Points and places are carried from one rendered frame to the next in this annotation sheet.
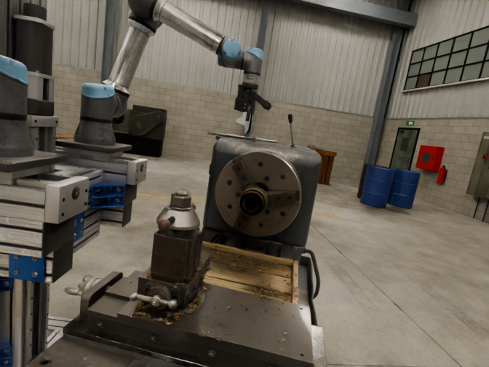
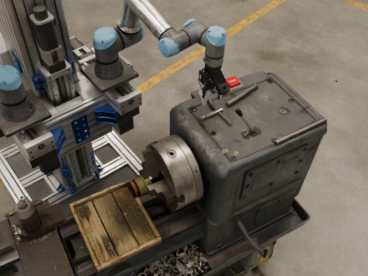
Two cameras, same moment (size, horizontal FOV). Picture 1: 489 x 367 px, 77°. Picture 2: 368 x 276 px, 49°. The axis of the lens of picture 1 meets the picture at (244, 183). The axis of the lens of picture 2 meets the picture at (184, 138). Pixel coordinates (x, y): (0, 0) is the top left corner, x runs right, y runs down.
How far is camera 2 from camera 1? 1.61 m
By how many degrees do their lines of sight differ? 57
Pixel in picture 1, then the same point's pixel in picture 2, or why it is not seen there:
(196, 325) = (24, 250)
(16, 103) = (13, 99)
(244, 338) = (29, 268)
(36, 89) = (46, 61)
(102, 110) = (103, 57)
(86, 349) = (7, 229)
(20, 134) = (18, 111)
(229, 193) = not seen: hidden behind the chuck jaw
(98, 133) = (102, 72)
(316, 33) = not seen: outside the picture
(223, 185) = not seen: hidden behind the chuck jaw
